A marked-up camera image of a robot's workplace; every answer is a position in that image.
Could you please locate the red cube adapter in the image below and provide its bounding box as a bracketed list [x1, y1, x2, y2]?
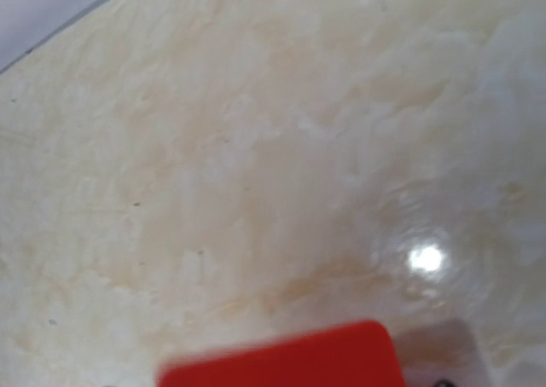
[156, 321, 405, 387]

